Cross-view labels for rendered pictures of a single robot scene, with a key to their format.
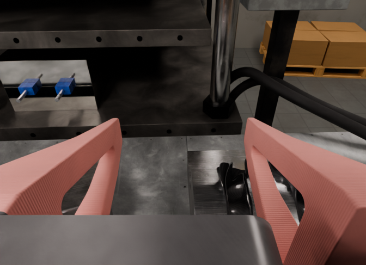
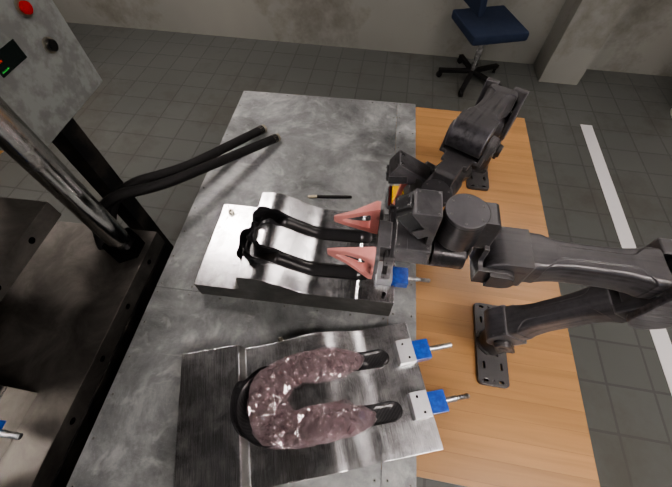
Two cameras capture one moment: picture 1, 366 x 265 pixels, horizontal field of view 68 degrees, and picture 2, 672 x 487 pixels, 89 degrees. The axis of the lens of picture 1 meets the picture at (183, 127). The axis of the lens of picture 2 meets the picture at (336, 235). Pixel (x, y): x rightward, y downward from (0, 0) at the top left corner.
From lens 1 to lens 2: 47 cm
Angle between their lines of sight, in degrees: 55
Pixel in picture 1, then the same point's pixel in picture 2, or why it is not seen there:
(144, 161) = (174, 331)
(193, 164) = (211, 281)
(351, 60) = not seen: hidden behind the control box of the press
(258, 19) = not seen: outside the picture
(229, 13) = (67, 176)
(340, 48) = not seen: hidden behind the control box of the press
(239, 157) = (218, 246)
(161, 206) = (233, 319)
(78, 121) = (53, 419)
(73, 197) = (227, 371)
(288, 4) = (64, 117)
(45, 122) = (26, 473)
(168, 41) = (25, 255)
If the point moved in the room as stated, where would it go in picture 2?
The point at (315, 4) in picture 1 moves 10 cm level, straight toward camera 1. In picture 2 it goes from (81, 98) to (105, 111)
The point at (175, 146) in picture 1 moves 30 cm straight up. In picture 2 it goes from (167, 298) to (101, 238)
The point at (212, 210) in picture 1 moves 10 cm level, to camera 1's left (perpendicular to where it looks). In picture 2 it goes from (272, 272) to (261, 312)
